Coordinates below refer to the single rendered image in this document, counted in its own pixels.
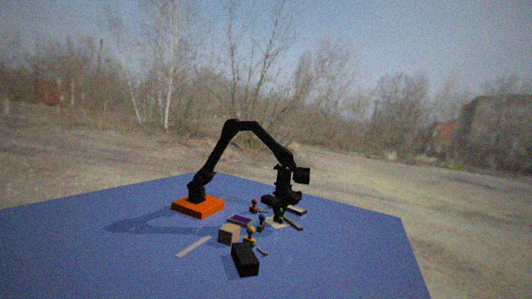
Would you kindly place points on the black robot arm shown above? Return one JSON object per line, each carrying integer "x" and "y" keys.
{"x": 284, "y": 156}

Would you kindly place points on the green and brown stamp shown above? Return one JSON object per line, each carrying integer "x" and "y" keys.
{"x": 279, "y": 219}

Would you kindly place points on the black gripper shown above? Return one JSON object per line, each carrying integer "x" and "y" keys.
{"x": 275, "y": 201}

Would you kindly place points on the beige flat bar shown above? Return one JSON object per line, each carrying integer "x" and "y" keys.
{"x": 191, "y": 247}

